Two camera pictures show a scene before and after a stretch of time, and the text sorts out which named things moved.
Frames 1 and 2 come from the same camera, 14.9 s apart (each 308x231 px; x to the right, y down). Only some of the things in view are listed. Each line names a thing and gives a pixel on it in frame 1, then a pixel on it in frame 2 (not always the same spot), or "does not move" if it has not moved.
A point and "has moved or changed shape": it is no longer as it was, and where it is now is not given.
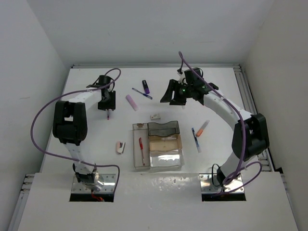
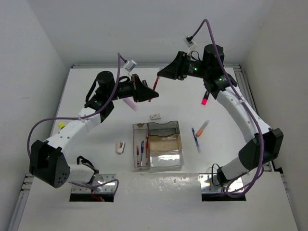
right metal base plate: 209,183 does not move
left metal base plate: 109,185 does not move
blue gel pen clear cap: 198,146 does not move
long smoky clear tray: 141,130 does not move
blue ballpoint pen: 144,94 has moved or changed shape
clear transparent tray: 170,160 does not move
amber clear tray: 165,143 does not move
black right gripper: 173,86 → 176,69
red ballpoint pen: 141,147 → 147,145
